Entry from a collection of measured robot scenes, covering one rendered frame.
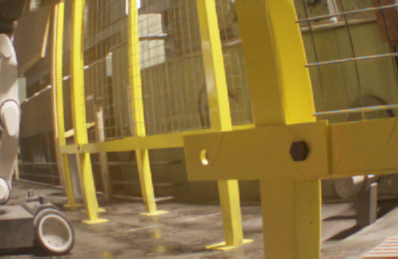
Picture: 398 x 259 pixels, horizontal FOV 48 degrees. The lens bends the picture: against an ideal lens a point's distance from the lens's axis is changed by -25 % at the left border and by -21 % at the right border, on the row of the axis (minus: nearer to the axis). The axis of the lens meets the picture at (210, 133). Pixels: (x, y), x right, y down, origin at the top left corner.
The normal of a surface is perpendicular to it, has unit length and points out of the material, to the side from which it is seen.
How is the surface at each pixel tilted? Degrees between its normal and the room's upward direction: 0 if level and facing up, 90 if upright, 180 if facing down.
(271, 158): 90
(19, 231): 90
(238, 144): 90
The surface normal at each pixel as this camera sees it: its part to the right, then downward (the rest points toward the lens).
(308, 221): 0.63, -0.07
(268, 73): -0.76, 0.10
